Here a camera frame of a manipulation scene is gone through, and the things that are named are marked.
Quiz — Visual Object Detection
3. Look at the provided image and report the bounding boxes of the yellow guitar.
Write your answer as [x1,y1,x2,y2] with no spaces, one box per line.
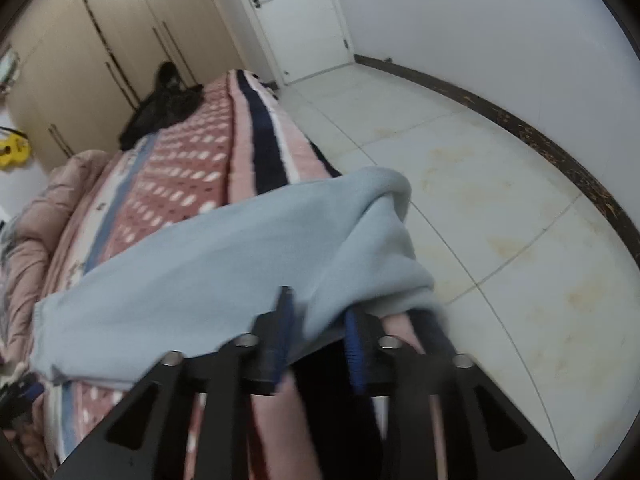
[0,127,31,171]

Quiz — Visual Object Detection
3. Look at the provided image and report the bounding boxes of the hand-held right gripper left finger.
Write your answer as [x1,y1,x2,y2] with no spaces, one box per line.
[52,286,301,480]

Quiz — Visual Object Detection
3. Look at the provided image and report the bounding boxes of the wooden wardrobe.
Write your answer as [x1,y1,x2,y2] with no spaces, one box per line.
[0,0,246,171]

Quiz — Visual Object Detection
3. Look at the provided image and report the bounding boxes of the black garment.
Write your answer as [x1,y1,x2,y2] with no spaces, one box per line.
[118,61,205,151]

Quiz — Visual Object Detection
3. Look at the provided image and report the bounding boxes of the striped printed bed blanket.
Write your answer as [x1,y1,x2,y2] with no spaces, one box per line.
[37,69,451,480]

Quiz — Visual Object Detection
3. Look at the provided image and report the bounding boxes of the pink striped quilt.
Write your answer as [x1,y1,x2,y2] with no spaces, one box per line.
[0,150,116,366]

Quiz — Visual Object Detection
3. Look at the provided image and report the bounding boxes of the dark baseboard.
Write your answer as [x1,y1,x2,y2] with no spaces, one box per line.
[354,54,640,266]

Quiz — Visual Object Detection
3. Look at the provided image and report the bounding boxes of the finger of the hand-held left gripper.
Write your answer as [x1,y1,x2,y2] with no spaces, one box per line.
[0,377,46,433]

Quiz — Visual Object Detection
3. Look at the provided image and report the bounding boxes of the white door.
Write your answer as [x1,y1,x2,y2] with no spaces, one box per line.
[227,0,356,86]

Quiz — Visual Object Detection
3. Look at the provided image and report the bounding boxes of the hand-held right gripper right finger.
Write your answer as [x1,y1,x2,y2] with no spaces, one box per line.
[344,307,576,480]

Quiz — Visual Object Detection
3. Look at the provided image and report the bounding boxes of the light blue pants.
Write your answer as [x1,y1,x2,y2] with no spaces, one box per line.
[30,166,448,393]

